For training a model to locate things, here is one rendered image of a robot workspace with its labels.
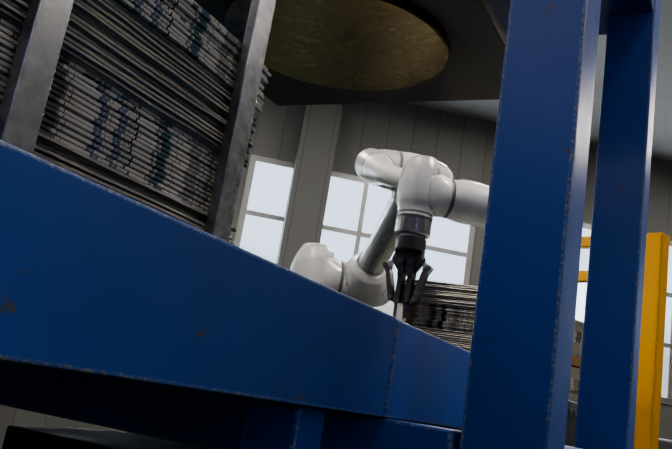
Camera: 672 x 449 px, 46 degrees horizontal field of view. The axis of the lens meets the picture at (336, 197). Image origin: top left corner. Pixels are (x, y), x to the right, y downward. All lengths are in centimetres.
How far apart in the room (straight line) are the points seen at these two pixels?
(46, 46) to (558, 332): 49
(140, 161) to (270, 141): 589
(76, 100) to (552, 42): 46
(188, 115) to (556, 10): 39
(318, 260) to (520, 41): 216
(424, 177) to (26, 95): 147
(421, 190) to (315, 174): 447
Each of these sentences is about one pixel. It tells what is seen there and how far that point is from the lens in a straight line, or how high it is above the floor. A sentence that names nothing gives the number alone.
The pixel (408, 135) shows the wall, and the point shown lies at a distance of 687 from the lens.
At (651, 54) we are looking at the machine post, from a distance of 150.
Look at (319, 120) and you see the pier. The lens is 655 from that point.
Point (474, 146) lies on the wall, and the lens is 703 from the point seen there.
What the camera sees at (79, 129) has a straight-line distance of 68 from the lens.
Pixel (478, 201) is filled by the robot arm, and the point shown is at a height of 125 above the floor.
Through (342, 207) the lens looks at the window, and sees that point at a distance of 655.
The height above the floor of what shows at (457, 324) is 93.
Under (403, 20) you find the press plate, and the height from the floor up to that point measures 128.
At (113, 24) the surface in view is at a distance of 72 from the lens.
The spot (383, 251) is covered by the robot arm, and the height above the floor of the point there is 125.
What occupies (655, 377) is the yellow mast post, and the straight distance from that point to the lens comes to 445.
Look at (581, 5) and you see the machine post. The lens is 86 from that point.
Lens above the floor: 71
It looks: 14 degrees up
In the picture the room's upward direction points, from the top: 9 degrees clockwise
